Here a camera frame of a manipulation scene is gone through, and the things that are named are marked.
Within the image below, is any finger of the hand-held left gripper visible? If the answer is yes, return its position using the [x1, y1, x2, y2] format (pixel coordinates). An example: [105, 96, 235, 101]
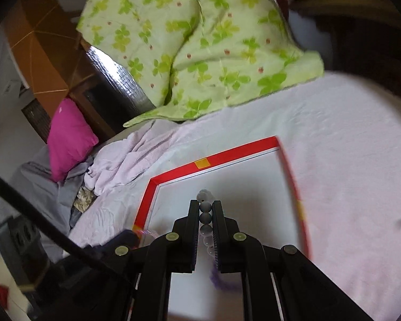
[87, 230, 140, 258]

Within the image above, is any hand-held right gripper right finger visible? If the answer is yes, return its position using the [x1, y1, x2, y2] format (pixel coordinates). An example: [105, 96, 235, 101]
[212, 201, 371, 321]

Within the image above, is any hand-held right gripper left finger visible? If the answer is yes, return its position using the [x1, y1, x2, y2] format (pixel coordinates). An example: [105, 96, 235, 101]
[114, 200, 201, 321]

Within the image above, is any grey and purple bead bracelet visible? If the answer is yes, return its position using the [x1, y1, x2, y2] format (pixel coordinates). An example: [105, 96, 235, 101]
[196, 189, 243, 291]

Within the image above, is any white tray with red rim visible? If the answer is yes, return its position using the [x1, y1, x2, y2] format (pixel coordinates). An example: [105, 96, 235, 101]
[133, 136, 314, 321]

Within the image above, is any beige patterned cloth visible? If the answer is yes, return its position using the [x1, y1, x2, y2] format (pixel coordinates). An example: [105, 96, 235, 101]
[74, 187, 96, 213]

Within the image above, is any grey cloth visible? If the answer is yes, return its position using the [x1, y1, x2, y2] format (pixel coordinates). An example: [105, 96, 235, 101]
[13, 147, 97, 262]

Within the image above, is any magenta pillow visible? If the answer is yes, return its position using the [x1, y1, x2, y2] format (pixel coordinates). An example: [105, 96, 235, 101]
[48, 98, 99, 182]

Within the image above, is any pale pink textured blanket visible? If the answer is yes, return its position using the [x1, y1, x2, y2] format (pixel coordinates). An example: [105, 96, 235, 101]
[68, 72, 401, 321]

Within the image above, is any dark glossy headboard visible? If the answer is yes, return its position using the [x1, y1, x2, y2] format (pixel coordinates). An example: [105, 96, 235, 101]
[80, 37, 158, 135]

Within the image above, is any green clover print quilt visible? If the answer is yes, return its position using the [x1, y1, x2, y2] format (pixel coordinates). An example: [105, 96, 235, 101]
[76, 0, 325, 128]

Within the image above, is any black cable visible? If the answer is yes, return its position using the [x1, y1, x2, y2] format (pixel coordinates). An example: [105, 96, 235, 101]
[0, 167, 134, 283]

